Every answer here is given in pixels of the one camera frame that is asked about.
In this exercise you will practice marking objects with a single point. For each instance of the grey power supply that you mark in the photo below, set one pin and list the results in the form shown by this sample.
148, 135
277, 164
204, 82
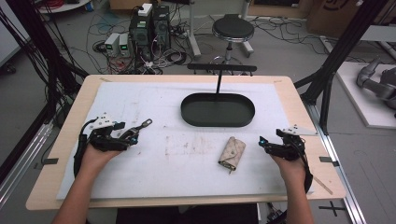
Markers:
124, 45
112, 43

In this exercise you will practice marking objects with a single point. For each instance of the beige key pouch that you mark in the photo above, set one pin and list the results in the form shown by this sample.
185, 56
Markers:
232, 153

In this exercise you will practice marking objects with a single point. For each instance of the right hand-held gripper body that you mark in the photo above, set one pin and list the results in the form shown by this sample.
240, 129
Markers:
291, 146

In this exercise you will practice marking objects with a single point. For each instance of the white box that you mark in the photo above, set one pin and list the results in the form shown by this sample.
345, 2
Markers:
145, 9

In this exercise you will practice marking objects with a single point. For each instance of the black tape cross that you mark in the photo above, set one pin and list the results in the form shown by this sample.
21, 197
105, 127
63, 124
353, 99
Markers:
332, 208

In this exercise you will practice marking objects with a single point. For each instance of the white platform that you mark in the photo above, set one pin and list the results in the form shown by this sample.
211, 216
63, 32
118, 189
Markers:
358, 99

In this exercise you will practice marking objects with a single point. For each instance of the cardboard box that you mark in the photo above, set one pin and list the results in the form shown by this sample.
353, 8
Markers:
339, 17

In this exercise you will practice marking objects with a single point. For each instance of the white table leg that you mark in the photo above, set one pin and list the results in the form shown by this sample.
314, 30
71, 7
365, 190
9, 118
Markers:
193, 37
247, 46

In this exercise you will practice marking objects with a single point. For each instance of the person's dark clothing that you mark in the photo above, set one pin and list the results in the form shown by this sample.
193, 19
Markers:
186, 214

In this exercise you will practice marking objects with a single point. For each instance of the thin wooden stick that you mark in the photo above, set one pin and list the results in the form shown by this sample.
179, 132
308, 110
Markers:
323, 185

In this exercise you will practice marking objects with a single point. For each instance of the black tape piece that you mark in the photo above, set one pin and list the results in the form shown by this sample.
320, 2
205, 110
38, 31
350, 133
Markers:
49, 161
328, 160

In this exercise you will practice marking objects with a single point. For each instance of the black computer tower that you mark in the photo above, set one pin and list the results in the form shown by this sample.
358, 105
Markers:
161, 28
140, 34

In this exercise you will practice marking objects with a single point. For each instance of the black round stool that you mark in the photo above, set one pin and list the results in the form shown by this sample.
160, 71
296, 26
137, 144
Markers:
233, 28

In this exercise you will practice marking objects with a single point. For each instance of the black oval tray with stand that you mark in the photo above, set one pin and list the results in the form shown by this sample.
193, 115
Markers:
218, 109

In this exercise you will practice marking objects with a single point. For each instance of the white table mat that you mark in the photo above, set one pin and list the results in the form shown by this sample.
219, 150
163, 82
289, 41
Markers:
174, 174

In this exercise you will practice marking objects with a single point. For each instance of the white round table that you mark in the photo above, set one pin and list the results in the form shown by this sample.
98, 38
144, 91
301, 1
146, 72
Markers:
62, 6

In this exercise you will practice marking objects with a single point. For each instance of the aluminium rail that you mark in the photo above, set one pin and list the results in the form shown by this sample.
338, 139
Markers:
339, 174
21, 161

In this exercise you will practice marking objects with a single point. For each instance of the person's right hand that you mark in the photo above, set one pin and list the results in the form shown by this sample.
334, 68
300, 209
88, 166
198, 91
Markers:
288, 169

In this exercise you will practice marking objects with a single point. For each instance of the black metal frame post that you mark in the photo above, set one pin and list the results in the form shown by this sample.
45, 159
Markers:
342, 46

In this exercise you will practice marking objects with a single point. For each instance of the person's left hand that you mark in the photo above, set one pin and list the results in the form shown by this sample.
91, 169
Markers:
96, 160

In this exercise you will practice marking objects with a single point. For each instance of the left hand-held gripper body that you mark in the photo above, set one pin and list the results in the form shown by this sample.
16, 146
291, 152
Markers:
102, 141

